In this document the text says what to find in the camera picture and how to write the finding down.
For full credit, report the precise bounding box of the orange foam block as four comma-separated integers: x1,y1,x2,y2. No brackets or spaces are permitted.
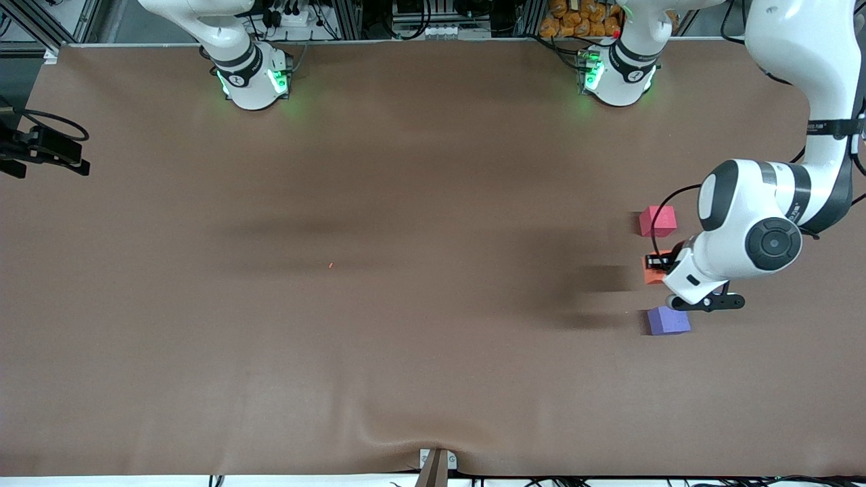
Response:
642,250,675,285

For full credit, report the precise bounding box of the red foam block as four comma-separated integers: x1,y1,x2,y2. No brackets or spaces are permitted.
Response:
639,206,677,238

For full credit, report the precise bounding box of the purple foam block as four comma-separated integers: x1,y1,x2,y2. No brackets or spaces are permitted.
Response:
647,306,691,336

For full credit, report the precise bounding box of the bag of orange items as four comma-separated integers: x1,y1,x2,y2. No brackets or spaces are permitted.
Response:
539,0,623,39

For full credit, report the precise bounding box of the large fabric table cover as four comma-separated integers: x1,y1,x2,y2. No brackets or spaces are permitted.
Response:
0,37,866,478

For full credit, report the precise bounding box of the white power strip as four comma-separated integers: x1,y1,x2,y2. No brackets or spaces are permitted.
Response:
269,5,313,29

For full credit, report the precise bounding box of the metal table clamp bracket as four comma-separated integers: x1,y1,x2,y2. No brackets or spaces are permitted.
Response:
414,448,458,487

